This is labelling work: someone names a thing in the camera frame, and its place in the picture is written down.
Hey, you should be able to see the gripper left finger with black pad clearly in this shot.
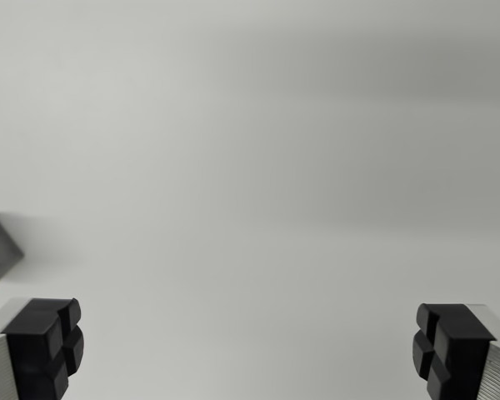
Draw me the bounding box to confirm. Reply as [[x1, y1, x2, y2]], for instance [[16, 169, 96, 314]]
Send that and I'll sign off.
[[0, 297, 85, 400]]

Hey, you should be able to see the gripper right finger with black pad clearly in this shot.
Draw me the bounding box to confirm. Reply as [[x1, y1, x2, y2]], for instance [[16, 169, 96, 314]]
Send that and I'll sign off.
[[411, 302, 500, 400]]

